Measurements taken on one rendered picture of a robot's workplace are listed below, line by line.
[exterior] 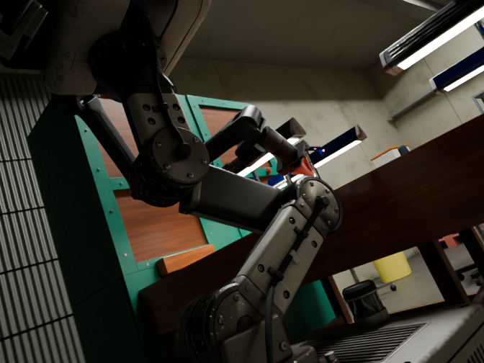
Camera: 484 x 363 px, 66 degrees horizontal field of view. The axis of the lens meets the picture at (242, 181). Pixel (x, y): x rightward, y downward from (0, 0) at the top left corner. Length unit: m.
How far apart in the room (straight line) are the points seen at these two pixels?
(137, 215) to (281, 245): 1.16
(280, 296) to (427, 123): 7.14
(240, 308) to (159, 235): 1.21
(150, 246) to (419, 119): 6.58
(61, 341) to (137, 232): 1.72
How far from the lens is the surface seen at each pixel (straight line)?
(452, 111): 7.50
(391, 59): 1.20
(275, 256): 0.63
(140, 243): 1.68
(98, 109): 1.15
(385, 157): 6.01
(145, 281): 1.63
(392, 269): 4.62
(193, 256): 1.72
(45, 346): 3.25
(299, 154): 1.00
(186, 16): 0.73
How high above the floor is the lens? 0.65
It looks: 14 degrees up
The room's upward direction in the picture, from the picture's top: 22 degrees counter-clockwise
